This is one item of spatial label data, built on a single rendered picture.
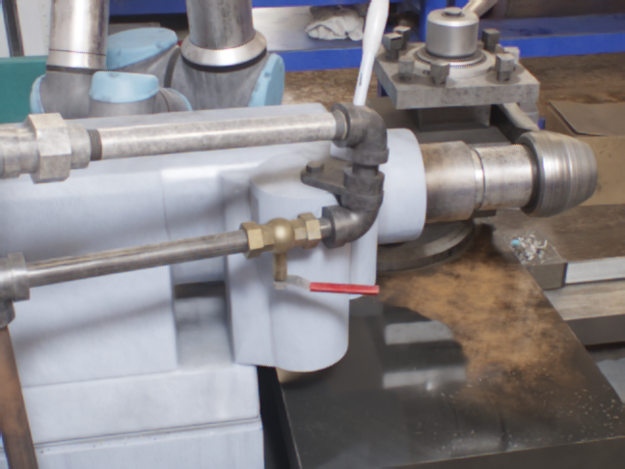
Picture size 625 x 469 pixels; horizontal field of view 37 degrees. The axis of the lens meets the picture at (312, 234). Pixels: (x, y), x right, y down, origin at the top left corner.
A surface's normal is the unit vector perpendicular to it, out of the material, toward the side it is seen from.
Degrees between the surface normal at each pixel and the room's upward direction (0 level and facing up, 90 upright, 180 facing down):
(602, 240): 0
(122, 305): 70
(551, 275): 90
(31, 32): 90
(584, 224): 0
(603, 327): 90
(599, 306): 0
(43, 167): 101
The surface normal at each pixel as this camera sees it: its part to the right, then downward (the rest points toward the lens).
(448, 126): 0.14, 0.48
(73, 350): 0.16, 0.07
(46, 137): 0.47, -0.15
